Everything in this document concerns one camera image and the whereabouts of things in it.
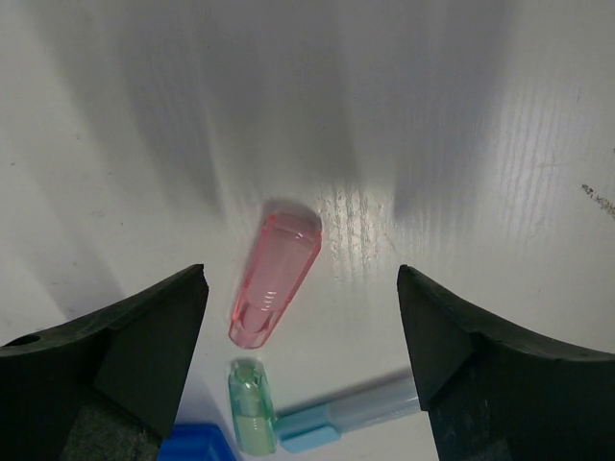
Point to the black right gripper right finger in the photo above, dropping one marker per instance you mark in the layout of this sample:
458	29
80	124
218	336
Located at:
496	391

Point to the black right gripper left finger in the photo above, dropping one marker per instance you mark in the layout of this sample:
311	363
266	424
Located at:
107	385

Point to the blue compartment tray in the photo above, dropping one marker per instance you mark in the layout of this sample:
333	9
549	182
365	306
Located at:
196	442

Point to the green highlighter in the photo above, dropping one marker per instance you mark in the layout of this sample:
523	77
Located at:
252	409

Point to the light blue highlighter right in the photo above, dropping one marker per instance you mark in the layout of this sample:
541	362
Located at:
325	423

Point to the pink highlighter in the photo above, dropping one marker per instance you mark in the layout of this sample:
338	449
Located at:
286	247

